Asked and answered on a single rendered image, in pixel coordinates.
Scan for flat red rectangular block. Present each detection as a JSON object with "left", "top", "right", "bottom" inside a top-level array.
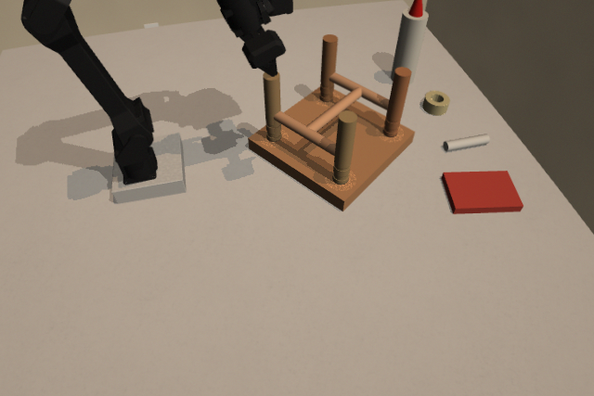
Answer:
[{"left": 441, "top": 171, "right": 523, "bottom": 214}]

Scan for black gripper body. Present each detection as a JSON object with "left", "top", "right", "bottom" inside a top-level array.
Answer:
[{"left": 218, "top": 0, "right": 286, "bottom": 69}]

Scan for brown wooden stool legs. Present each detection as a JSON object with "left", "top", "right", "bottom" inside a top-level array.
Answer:
[{"left": 263, "top": 34, "right": 411, "bottom": 185}]

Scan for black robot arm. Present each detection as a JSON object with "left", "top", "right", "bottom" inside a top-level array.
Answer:
[{"left": 21, "top": 0, "right": 293, "bottom": 185}]

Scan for brown wooden stool seat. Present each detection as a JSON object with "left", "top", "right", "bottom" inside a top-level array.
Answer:
[{"left": 248, "top": 87, "right": 415, "bottom": 211}]

